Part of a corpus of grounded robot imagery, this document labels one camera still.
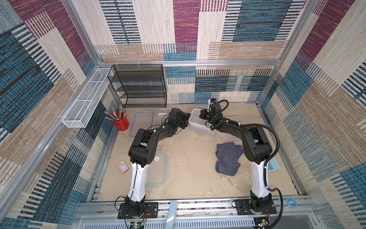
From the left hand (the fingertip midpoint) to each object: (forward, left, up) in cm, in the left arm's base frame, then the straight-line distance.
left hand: (194, 114), depth 99 cm
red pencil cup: (-2, +50, -6) cm, 51 cm away
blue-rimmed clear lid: (+7, +40, -14) cm, 43 cm away
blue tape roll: (-51, -49, -13) cm, 72 cm away
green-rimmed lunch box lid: (-35, +23, -14) cm, 44 cm away
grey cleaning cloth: (-27, -19, -6) cm, 33 cm away
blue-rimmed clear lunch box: (+7, +25, -7) cm, 27 cm away
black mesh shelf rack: (+25, +38, +6) cm, 46 cm away
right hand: (+3, -6, -5) cm, 8 cm away
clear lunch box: (-8, -2, -1) cm, 8 cm away
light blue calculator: (-32, -46, -11) cm, 57 cm away
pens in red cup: (+3, +51, -1) cm, 51 cm away
